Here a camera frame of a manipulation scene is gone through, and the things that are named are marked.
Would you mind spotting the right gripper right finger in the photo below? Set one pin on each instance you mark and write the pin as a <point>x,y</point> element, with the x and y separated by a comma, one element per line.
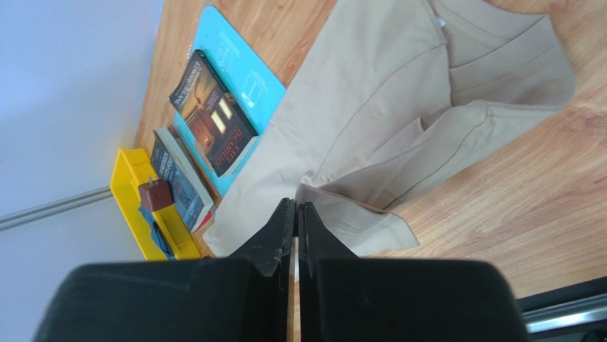
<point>348,298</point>

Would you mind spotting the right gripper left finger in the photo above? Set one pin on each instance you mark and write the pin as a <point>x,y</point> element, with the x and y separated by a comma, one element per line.
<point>241,297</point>

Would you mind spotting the beige t shirt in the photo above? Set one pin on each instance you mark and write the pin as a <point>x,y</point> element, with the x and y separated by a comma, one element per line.
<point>394,98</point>

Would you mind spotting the blue shirt in bin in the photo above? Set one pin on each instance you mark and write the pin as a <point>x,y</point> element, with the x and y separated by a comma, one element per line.
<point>156,234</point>

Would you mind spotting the brown wooden cube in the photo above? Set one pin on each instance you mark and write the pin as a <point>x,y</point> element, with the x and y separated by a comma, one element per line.
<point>155,195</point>

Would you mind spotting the nineteen eighty-four book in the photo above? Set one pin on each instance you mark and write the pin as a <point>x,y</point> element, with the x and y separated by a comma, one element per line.
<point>192,200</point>

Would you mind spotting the yellow plastic bin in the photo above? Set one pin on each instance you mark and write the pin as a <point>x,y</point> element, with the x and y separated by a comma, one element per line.
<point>132,168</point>

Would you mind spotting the dark orange cover book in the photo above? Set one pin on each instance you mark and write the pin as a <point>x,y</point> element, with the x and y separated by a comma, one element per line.
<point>222,133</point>

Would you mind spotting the teal cutting board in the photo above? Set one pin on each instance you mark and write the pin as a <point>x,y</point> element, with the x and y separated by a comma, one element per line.
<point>254,87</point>

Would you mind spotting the black table edge strip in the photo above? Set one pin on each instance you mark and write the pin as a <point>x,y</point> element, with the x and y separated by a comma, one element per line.
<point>573,292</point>

